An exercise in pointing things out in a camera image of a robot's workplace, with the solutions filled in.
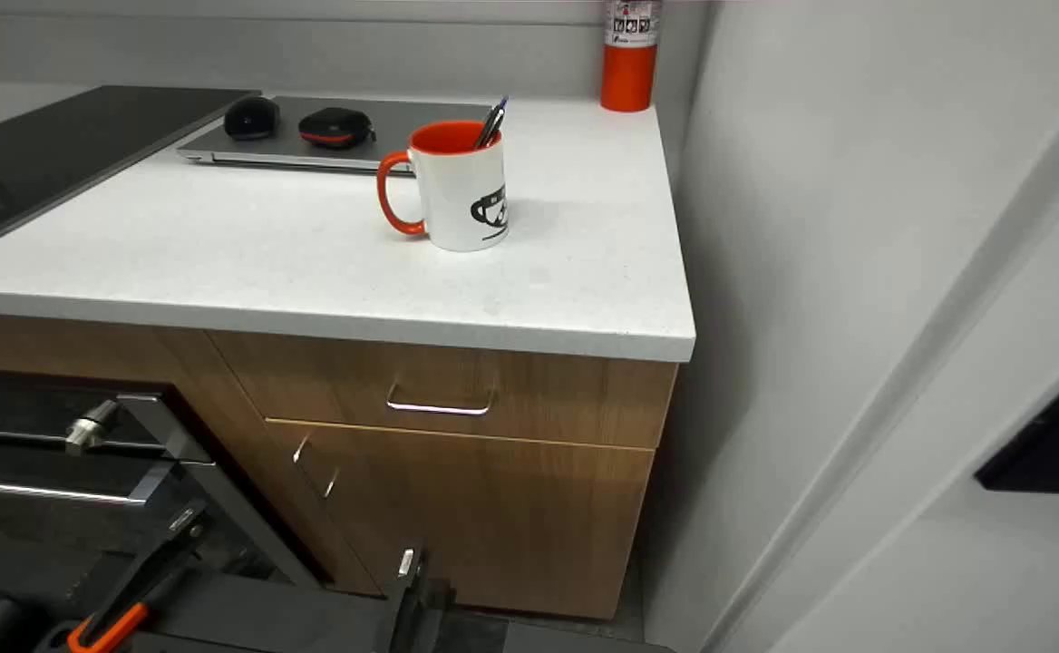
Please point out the dark metal stand frame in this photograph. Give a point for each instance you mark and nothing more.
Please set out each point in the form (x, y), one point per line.
(96, 485)

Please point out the round black object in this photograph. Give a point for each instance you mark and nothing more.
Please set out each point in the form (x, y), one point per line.
(252, 119)

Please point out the black and red object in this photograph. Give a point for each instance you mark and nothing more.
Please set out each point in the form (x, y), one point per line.
(336, 130)

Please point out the black cooktop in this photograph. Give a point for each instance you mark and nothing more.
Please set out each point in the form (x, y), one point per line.
(58, 150)

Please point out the wooden cabinet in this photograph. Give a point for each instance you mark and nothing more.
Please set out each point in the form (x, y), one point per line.
(494, 508)

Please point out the black clamp with silver bolt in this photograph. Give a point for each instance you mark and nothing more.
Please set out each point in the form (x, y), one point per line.
(416, 603)

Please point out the black wall panel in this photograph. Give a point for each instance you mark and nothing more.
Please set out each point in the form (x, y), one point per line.
(1057, 449)

